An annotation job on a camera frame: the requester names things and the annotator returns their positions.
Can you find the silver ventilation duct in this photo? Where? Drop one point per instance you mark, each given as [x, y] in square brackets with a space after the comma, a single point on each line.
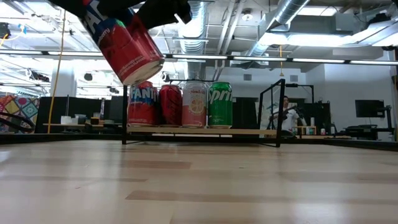
[194, 40]
[289, 12]

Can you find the green Sprite can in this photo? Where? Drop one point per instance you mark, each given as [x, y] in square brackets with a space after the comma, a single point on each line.
[220, 105]

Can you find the black bar with light strips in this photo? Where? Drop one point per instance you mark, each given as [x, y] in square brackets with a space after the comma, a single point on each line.
[311, 60]

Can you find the red Coca-Cola can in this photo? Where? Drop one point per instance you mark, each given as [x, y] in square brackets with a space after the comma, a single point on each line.
[170, 105]

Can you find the white smoke detector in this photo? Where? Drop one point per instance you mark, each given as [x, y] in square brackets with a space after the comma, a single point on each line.
[247, 16]

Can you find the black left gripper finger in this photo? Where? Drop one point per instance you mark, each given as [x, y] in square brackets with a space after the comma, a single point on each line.
[71, 7]
[164, 12]

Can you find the black monitor on stand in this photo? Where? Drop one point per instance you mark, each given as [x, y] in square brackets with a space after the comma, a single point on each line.
[370, 109]

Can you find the colourful patterned partition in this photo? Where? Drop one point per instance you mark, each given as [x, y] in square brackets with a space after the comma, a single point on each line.
[18, 107]

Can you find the white and red can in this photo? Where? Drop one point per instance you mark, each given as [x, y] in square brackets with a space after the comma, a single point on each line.
[323, 131]

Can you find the silver beverage can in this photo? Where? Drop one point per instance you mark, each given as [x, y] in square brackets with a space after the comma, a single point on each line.
[194, 105]

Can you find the black desk with equipment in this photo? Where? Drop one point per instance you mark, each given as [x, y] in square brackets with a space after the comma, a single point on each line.
[367, 130]

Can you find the yellow and black box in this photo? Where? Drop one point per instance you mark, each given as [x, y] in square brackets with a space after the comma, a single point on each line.
[94, 121]

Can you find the black ceiling device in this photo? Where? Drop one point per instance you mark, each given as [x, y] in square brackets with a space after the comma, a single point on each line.
[4, 30]

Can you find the person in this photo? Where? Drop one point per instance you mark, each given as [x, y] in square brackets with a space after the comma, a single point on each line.
[290, 119]

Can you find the black metal frame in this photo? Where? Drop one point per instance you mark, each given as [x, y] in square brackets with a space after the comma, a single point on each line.
[298, 85]

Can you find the wooden desk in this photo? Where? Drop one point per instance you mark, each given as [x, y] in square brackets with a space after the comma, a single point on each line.
[62, 125]

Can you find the red can with black label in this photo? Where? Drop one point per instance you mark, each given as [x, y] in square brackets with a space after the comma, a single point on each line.
[124, 53]

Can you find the orange Fanta can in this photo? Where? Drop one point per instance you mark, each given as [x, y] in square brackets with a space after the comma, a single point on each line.
[143, 107]

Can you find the white box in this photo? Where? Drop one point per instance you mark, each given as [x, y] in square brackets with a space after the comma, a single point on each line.
[66, 120]

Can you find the small wooden shelf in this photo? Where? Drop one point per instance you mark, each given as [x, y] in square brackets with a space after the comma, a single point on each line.
[311, 133]

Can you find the black partition panel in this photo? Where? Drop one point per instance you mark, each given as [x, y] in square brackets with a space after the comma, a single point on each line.
[320, 113]
[245, 112]
[77, 109]

